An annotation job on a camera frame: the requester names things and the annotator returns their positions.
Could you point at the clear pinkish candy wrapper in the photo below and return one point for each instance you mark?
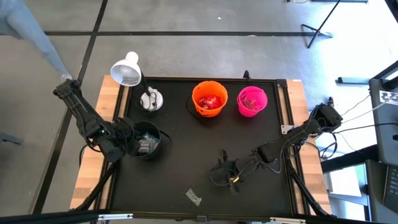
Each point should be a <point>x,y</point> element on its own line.
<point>250,102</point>

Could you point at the black white marker tag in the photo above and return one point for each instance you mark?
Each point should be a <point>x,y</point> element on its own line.
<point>388,97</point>

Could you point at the grey chair foot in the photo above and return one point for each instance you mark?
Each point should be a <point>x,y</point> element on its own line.
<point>9,139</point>

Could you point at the person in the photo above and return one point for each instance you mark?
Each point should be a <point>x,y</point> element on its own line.
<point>28,28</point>

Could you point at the white metal bracket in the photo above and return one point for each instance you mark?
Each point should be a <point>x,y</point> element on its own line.
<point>287,129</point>

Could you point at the white blue chocolate bar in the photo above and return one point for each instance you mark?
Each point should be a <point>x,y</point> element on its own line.
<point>152,140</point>
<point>143,147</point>

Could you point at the black support beam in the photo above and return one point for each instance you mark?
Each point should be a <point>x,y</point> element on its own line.
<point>348,161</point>

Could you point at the orange pumpkin bucket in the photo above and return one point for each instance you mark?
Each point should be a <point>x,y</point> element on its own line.
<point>202,90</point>

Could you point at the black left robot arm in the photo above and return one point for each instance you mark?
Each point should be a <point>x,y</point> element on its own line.
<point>81,109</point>

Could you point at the pink plastic bucket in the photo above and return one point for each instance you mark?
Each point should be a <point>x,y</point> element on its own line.
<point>261,93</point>

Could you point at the white desk lamp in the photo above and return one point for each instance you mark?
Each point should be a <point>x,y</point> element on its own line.
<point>126,71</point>

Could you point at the grey side desk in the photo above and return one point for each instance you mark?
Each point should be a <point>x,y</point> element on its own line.
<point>384,124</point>

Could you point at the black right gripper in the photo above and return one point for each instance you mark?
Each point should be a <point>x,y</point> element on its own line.
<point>236,169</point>

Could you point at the silver metal bracket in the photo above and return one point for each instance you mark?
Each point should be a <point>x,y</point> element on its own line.
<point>115,216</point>
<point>287,220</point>

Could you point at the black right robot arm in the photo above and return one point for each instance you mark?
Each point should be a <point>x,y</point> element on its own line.
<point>295,137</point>

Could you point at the red candy pack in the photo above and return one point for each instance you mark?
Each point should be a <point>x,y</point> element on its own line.
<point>214,101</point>
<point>203,102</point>

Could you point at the black aluminium frame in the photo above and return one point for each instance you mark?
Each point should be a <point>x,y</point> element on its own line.
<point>96,189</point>

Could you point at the black table clamp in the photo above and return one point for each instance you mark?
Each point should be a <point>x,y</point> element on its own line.
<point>247,74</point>

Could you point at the clear green candy wrapper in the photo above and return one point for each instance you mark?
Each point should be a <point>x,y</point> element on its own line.
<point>193,197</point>

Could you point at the black table-level camera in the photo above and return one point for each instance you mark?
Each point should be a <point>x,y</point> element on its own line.
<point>201,218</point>

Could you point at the black plastic bucket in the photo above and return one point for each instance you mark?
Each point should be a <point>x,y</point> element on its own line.
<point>154,127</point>

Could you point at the dark laptop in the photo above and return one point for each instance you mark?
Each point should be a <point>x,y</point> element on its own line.
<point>392,186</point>

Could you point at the small black plug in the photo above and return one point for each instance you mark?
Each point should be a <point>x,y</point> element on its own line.
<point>330,100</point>

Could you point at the black floor tripod stand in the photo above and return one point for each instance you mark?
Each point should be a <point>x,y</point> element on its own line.
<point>317,31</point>

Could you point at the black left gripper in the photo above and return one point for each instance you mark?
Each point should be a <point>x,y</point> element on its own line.
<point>129,146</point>

